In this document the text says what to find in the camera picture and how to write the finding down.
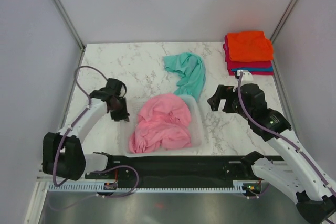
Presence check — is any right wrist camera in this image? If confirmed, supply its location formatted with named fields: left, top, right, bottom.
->
left=235, top=69, right=254, bottom=85

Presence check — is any aluminium frame post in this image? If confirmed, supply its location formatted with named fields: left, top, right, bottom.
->
left=269, top=0, right=315, bottom=44
left=36, top=0, right=86, bottom=51

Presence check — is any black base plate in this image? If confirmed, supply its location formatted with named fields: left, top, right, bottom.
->
left=85, top=155, right=261, bottom=188

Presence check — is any blue folded t shirt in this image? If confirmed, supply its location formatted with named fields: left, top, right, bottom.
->
left=250, top=67, right=274, bottom=72

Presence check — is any left aluminium frame post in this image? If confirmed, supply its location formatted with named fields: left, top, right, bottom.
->
left=36, top=0, right=86, bottom=51

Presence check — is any orange folded t shirt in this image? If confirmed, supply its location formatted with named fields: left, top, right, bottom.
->
left=226, top=30, right=274, bottom=62

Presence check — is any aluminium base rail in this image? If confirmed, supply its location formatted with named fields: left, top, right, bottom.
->
left=35, top=159, right=323, bottom=183

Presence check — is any bottom magenta folded t shirt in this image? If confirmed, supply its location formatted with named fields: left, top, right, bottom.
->
left=227, top=69, right=274, bottom=77

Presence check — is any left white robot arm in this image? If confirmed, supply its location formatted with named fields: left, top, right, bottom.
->
left=42, top=78, right=130, bottom=187

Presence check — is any right aluminium frame post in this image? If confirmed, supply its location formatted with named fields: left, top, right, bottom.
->
left=269, top=0, right=315, bottom=44

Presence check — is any teal t shirt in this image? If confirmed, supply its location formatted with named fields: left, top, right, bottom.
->
left=163, top=52, right=206, bottom=102

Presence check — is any pink t shirt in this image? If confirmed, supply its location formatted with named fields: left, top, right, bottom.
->
left=129, top=93, right=192, bottom=154

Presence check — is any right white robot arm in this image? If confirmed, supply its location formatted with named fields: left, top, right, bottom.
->
left=207, top=83, right=335, bottom=223

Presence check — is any white plastic basket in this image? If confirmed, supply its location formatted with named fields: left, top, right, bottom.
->
left=118, top=95, right=205, bottom=158

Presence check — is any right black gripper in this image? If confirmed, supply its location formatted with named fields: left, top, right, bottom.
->
left=207, top=84, right=253, bottom=121

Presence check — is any white slotted cable duct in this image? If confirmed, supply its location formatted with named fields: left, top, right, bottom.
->
left=48, top=182, right=255, bottom=194

